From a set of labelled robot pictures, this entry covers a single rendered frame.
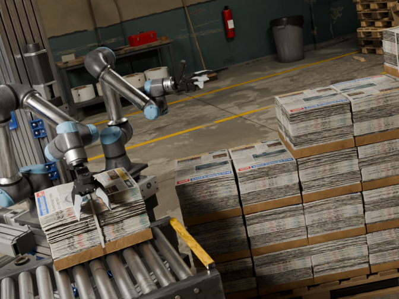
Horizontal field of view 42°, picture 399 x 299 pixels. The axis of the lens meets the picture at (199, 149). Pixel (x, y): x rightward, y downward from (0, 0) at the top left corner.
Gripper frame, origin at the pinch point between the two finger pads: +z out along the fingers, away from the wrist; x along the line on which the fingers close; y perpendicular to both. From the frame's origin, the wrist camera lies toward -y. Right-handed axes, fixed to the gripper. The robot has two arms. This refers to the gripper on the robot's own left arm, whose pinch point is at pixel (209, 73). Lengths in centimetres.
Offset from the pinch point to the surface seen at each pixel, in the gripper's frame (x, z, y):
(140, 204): 95, -16, 15
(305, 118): 32, 46, 18
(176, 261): 114, -1, 29
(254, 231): 47, 15, 67
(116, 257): 108, -26, 30
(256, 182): 41, 20, 43
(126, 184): 91, -21, 8
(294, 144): 35, 40, 29
